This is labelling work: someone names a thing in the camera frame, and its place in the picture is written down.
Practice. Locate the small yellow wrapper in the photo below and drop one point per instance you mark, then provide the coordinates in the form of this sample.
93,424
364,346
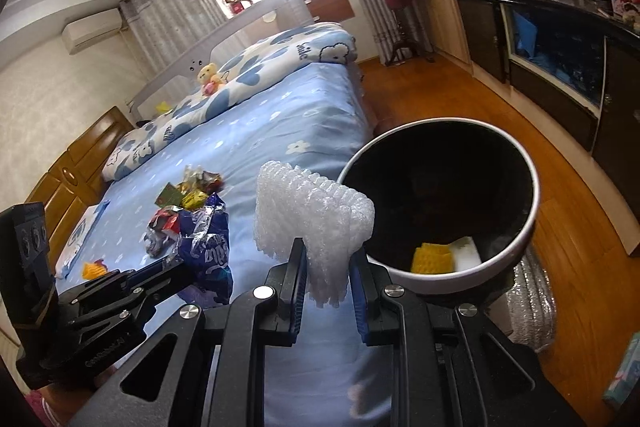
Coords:
94,270

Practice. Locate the blue floral bed sheet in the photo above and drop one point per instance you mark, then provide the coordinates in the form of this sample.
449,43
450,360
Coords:
280,122

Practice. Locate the yellow teddy bear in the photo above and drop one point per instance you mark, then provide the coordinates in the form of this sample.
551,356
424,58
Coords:
210,77

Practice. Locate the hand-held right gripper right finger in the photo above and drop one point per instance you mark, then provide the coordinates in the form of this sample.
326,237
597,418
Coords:
361,307

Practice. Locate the blue board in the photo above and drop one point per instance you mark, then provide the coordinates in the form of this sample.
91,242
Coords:
526,34

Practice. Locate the wooden headboard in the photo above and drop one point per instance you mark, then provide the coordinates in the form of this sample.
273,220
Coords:
90,147

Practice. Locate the blue snack bag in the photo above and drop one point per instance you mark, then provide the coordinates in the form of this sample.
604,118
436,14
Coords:
210,252

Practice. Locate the teal box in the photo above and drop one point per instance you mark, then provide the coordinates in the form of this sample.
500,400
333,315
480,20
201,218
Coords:
625,377

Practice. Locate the gold crumpled wrappers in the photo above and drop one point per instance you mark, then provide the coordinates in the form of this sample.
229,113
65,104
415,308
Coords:
200,184

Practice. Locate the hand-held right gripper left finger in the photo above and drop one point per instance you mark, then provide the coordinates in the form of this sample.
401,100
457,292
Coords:
298,292

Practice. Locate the red silver wrapper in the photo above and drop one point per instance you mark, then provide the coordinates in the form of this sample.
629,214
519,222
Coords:
167,222

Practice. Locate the green snack packet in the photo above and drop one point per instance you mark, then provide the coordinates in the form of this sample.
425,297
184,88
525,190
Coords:
170,195

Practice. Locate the wooden window cabinet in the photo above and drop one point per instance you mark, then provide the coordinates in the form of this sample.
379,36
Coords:
327,2

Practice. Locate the black glossy cabinet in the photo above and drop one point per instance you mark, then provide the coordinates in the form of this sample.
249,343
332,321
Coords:
550,92

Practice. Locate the yellow sponge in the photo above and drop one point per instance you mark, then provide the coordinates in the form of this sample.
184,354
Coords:
431,258

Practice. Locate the blue white printed quilt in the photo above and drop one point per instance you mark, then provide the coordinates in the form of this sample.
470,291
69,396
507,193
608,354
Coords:
250,67

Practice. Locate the white foam block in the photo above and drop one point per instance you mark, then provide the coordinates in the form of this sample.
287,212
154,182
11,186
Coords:
467,252

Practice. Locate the pink cloth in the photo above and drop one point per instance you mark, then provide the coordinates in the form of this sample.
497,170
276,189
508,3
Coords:
42,407

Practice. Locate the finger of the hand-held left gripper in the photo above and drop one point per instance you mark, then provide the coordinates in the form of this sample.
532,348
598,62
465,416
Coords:
125,279
142,302

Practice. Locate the white bubble wrap sheet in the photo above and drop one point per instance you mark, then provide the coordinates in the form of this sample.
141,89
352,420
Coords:
310,217

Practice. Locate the white air conditioner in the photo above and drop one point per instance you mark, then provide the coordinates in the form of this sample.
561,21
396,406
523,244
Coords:
92,29

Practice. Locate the white round trash bin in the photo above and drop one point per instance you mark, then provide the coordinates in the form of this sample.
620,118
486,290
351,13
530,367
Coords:
500,274

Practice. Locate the small yellow toy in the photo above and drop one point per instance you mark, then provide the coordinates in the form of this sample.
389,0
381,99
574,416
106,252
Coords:
163,108

